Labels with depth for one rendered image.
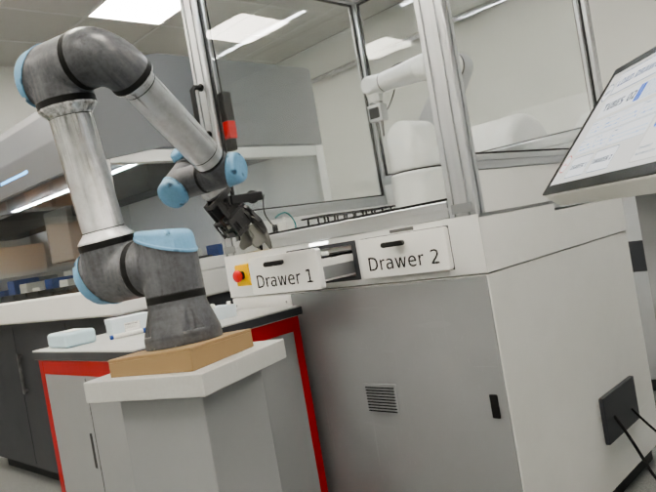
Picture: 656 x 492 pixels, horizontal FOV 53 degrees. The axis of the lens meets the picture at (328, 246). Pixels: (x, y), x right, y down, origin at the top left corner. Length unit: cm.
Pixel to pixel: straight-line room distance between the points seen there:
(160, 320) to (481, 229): 79
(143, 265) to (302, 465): 99
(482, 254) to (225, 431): 75
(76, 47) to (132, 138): 126
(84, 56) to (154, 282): 44
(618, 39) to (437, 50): 329
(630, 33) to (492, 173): 325
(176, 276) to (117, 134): 135
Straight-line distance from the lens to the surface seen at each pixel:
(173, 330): 126
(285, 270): 184
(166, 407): 127
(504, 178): 176
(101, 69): 135
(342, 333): 196
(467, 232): 164
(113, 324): 218
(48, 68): 140
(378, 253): 179
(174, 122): 143
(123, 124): 259
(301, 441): 206
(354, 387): 198
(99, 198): 138
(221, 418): 125
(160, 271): 128
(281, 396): 199
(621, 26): 491
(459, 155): 164
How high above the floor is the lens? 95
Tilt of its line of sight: 1 degrees down
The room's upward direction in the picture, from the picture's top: 10 degrees counter-clockwise
